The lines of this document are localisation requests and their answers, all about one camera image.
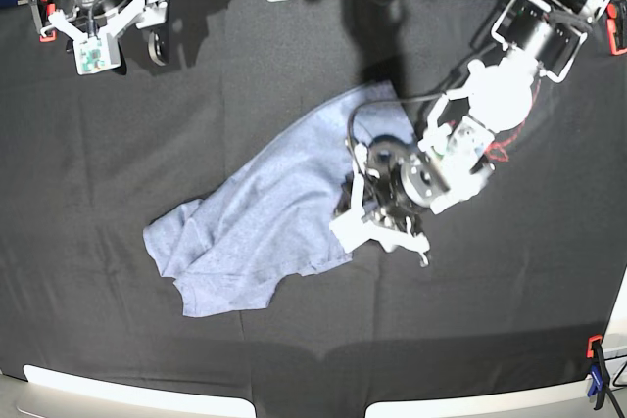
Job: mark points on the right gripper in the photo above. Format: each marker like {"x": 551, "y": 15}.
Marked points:
{"x": 155, "y": 19}

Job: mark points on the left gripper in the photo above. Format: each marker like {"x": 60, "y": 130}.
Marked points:
{"x": 400, "y": 183}

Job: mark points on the light blue t-shirt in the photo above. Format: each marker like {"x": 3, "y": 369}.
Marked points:
{"x": 270, "y": 218}

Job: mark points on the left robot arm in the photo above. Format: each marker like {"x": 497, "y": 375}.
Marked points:
{"x": 539, "y": 39}

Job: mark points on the red clamp top left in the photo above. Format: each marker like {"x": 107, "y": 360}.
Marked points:
{"x": 41, "y": 9}

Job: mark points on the red clamp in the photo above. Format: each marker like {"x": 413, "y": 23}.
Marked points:
{"x": 616, "y": 27}
{"x": 41, "y": 9}

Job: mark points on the black table cloth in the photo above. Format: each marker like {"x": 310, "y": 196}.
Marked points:
{"x": 520, "y": 277}

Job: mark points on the clamp bottom right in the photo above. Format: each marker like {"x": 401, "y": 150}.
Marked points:
{"x": 597, "y": 371}

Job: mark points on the red clamp top right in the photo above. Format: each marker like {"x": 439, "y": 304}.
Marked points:
{"x": 616, "y": 27}

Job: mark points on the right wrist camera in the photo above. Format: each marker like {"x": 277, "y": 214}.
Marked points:
{"x": 96, "y": 54}

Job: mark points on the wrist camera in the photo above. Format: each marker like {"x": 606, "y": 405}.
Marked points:
{"x": 456, "y": 147}
{"x": 96, "y": 54}

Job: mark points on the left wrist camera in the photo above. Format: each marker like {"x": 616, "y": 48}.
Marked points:
{"x": 456, "y": 147}

